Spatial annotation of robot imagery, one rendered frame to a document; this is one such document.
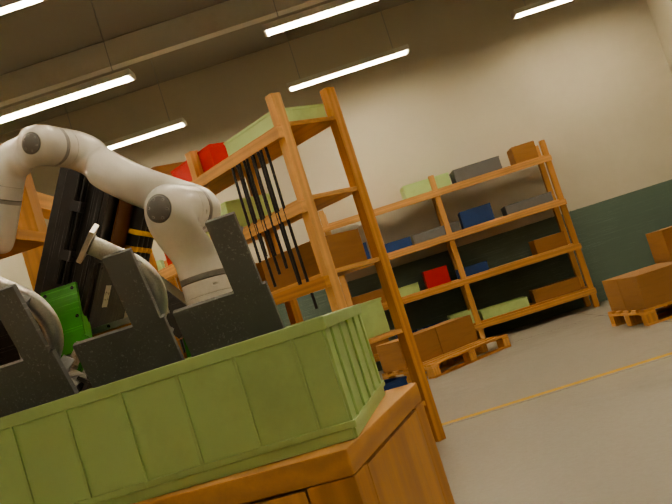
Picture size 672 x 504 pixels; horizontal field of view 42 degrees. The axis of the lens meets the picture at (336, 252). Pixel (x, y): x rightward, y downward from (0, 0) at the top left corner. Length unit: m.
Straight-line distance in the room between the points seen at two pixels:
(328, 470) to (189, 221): 0.98
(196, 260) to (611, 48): 10.67
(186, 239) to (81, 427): 0.82
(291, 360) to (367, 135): 10.58
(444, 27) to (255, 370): 11.04
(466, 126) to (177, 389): 10.70
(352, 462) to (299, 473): 0.07
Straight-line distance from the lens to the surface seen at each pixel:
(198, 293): 2.03
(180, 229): 2.01
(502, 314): 11.05
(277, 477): 1.17
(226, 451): 1.23
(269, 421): 1.21
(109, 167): 2.17
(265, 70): 12.02
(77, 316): 2.65
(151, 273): 1.36
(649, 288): 8.03
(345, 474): 1.14
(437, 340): 9.46
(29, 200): 3.58
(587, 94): 12.16
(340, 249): 5.33
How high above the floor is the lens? 0.96
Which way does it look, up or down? 4 degrees up
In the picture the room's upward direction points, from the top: 18 degrees counter-clockwise
